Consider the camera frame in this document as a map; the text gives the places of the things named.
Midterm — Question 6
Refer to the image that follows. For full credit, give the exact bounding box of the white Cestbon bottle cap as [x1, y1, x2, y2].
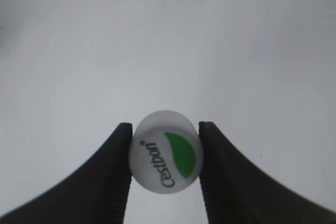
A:
[129, 110, 204, 194]

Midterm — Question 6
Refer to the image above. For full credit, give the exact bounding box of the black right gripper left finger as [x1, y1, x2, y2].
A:
[1, 123, 133, 223]

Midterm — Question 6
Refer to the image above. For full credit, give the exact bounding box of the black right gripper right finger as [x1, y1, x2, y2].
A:
[199, 122, 335, 223]

